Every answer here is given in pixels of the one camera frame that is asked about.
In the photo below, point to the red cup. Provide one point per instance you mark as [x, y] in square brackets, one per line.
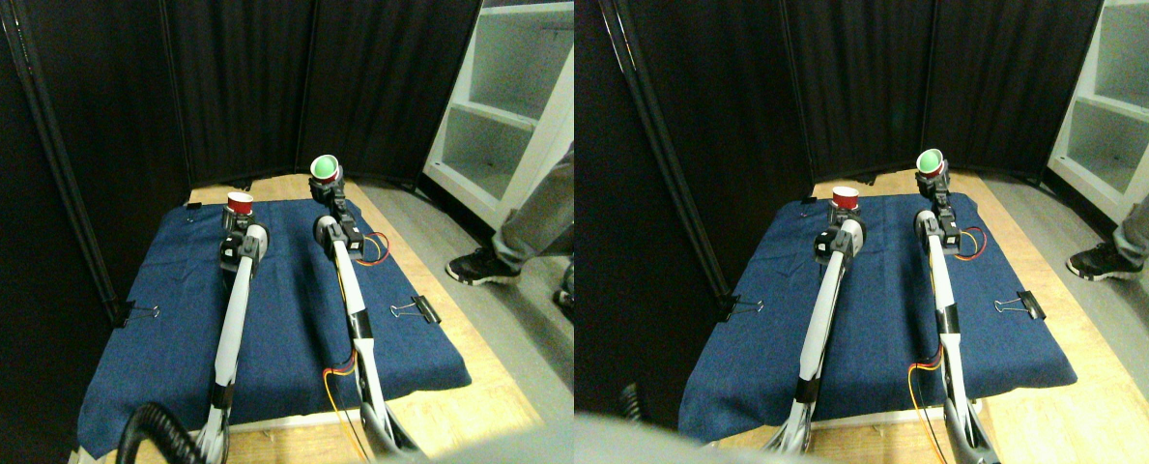
[241, 204]
[930, 161]
[324, 167]
[846, 199]

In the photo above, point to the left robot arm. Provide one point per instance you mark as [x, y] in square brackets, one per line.
[233, 329]
[826, 309]

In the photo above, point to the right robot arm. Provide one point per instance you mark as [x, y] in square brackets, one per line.
[346, 290]
[938, 280]

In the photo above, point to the dark blue cloth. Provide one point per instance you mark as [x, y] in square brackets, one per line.
[1019, 338]
[149, 338]

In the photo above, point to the curtain stand pole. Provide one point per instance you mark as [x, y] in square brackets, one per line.
[668, 145]
[57, 145]

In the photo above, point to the white shelf unit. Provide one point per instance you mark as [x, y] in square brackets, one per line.
[1115, 97]
[497, 97]

